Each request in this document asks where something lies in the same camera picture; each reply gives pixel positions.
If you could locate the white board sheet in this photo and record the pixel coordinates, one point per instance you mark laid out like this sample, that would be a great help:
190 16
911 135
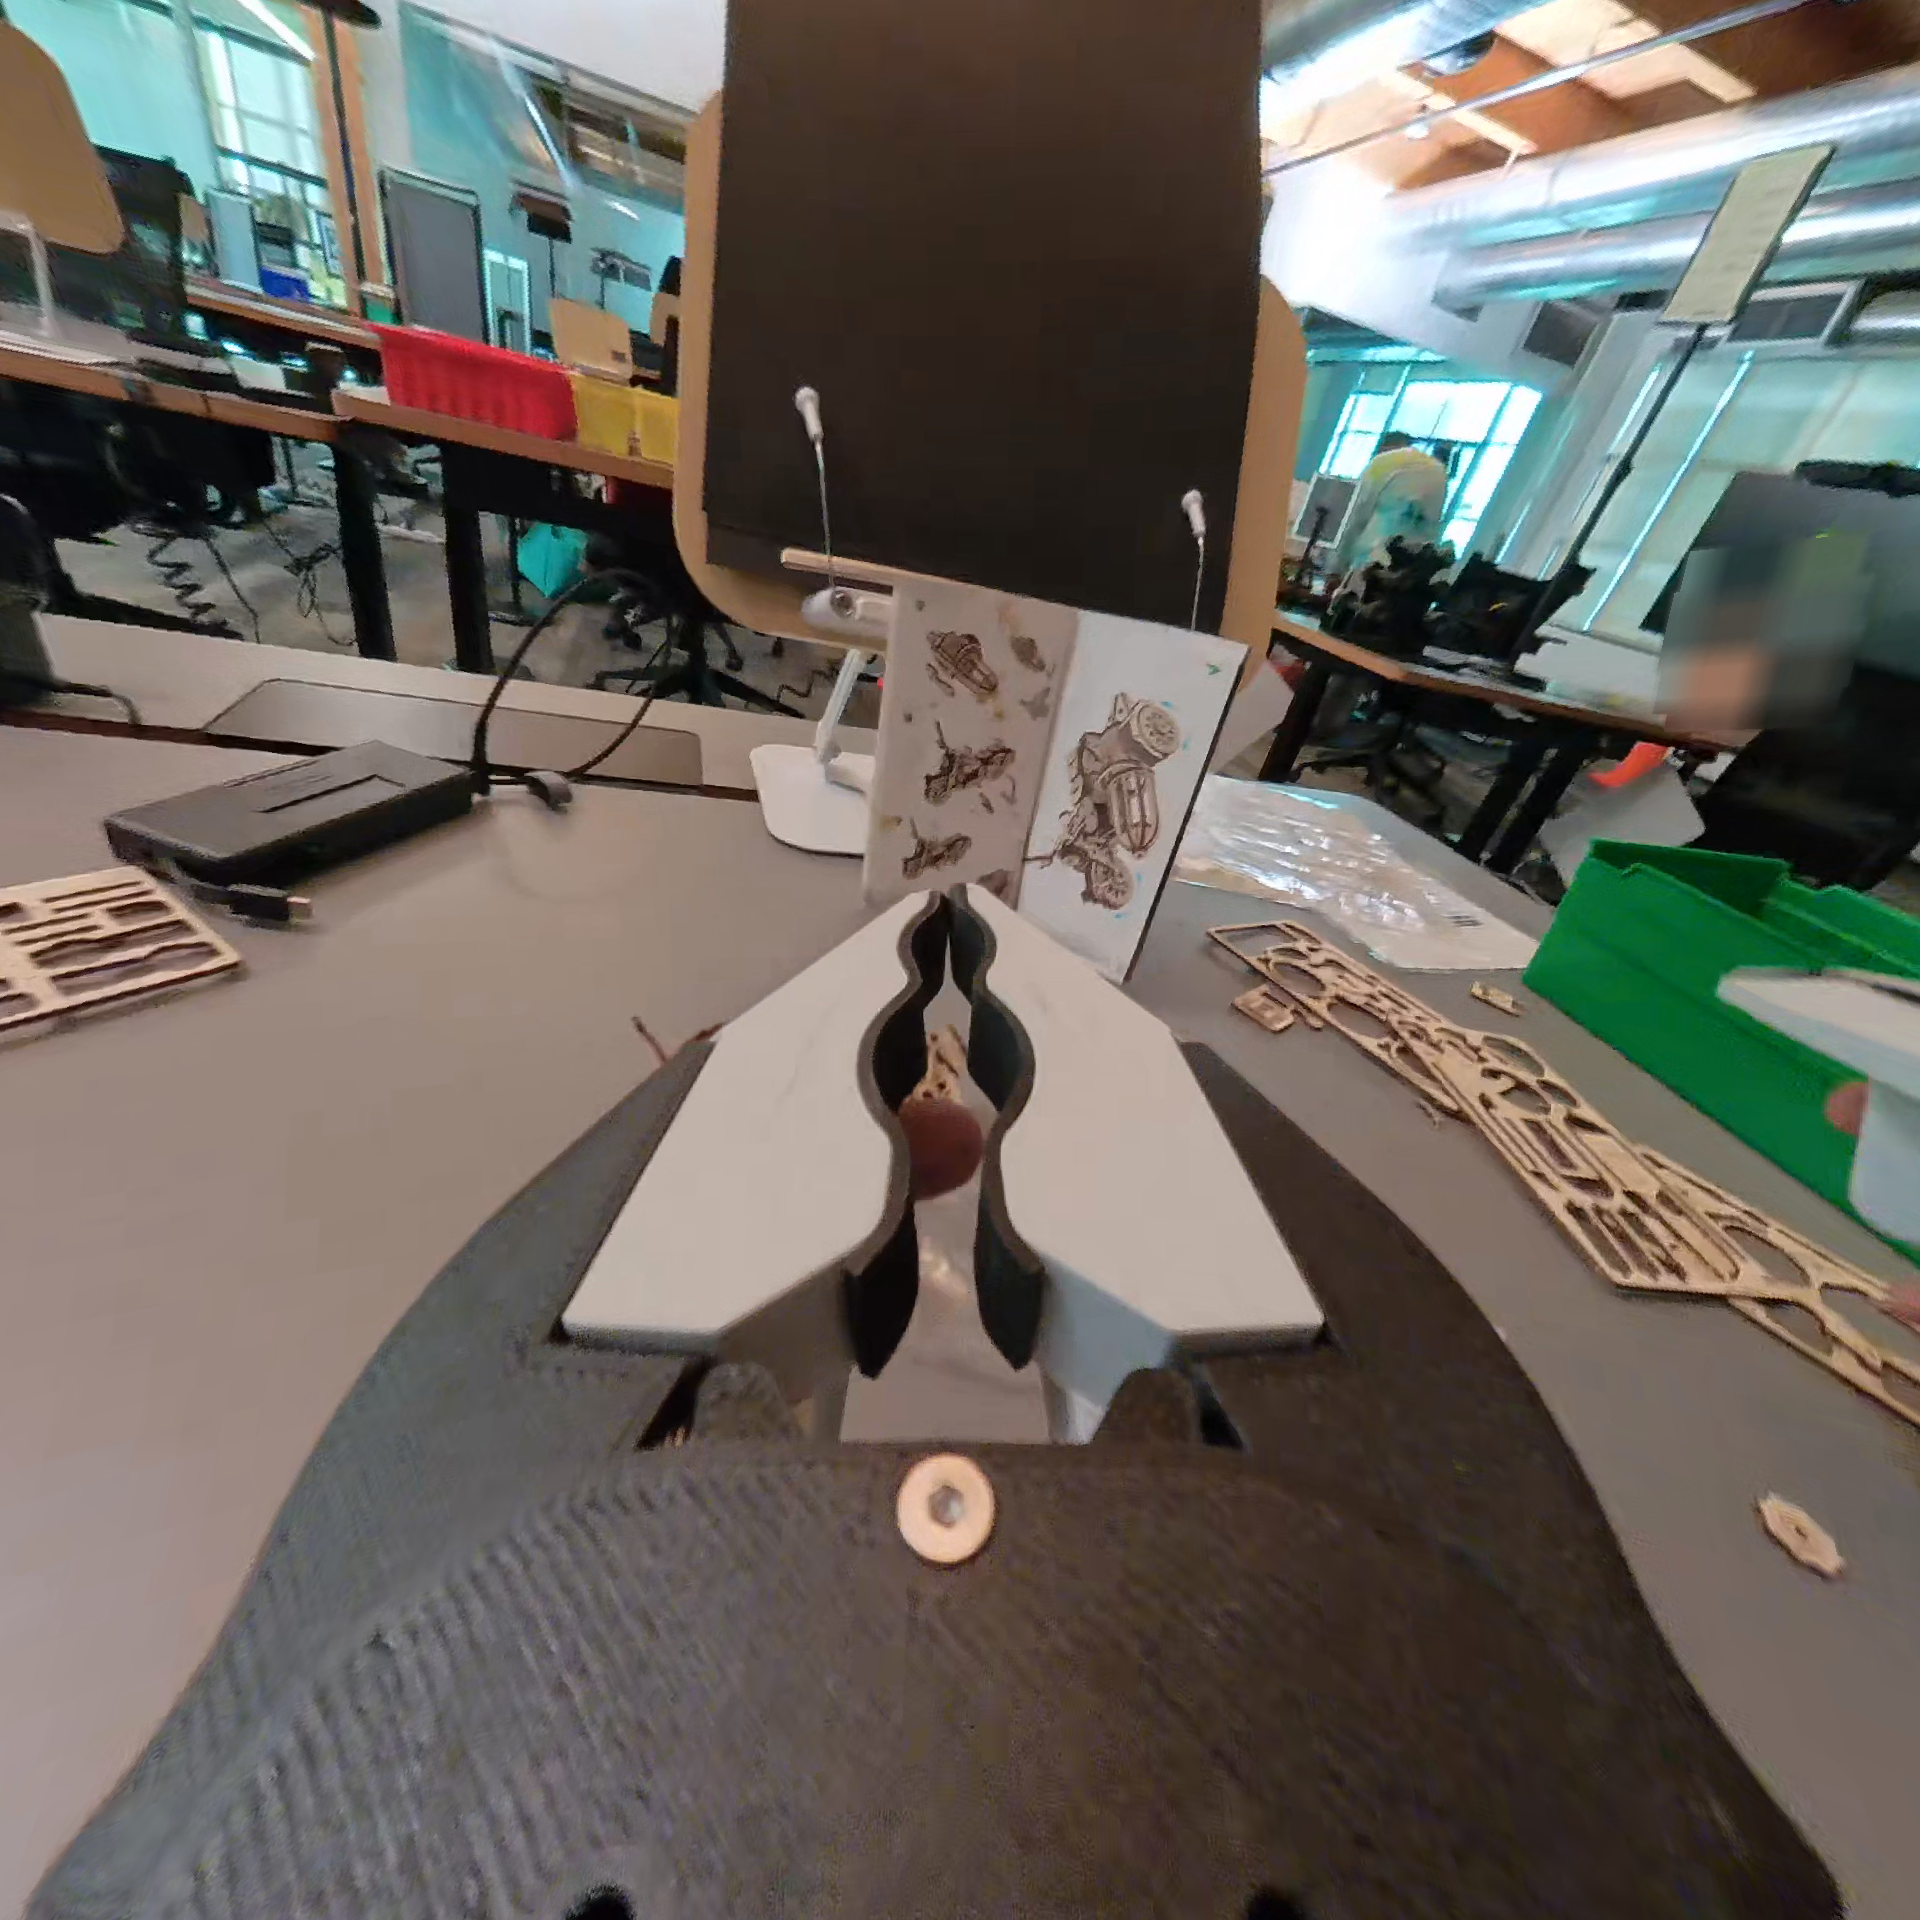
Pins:
1635 840

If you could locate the printed model kit booklet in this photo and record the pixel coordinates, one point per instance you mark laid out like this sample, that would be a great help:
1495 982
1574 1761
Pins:
1110 750

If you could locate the octagonal wooden part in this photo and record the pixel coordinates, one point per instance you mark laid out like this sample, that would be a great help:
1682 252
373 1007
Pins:
1799 1532

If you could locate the small wooden tab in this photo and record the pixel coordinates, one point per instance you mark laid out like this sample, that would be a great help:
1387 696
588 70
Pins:
1498 998

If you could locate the white desk stand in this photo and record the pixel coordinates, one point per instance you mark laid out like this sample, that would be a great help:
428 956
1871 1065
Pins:
810 809

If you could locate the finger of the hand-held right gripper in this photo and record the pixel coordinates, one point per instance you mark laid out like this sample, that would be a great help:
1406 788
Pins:
1846 1020

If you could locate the silver ventilation ducts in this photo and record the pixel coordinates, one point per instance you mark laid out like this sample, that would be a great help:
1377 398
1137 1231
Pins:
1652 225

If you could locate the black flat box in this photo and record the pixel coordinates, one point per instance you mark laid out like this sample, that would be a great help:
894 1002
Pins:
300 809

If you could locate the white-tipped thin rod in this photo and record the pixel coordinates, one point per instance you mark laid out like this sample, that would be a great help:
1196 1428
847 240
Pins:
807 404
1195 511

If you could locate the wooden workbench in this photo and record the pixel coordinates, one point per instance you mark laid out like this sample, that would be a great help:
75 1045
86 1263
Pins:
1501 682
524 455

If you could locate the cardboard box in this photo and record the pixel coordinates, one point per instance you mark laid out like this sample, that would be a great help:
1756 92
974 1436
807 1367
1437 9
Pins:
593 340

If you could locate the person's right hand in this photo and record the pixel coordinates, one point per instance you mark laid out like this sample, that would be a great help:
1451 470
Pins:
1849 1113

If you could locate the black monitor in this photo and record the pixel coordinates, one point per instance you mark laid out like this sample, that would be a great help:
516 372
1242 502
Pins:
1882 525

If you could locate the red plastic bin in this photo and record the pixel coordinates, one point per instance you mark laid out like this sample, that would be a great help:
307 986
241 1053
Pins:
481 383

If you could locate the grey desk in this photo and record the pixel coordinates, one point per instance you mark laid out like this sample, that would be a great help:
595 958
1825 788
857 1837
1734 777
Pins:
452 1125

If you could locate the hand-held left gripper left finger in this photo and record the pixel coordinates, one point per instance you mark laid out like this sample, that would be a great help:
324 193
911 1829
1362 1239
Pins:
751 1185

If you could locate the black board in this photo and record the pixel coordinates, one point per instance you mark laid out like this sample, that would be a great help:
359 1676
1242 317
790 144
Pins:
974 300

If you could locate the small orange object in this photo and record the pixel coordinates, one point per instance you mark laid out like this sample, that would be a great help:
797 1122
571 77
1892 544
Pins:
1629 768

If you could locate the rounded wooden board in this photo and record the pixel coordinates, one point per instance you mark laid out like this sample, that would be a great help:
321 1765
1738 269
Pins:
53 150

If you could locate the paper sign on stand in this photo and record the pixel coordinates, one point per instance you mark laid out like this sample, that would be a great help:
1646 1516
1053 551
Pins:
1748 234

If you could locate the person's left hand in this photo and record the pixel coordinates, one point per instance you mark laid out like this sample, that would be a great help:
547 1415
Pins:
942 1149

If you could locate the wooden backing board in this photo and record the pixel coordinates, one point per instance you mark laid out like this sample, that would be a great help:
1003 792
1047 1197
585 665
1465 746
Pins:
694 452

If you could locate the yellow plastic bin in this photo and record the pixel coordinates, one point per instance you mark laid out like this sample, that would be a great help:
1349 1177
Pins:
623 421

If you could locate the large clear plastic sleeve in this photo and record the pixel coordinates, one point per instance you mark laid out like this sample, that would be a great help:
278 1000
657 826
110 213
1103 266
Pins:
1349 869

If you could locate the green plastic bin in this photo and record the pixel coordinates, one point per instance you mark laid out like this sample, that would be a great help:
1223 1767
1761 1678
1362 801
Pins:
1652 1020

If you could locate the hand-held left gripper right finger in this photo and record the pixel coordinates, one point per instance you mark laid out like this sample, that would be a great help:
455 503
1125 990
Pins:
1142 1201

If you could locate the small wooden grid part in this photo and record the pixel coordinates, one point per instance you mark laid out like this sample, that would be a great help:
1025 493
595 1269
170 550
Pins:
1265 1009

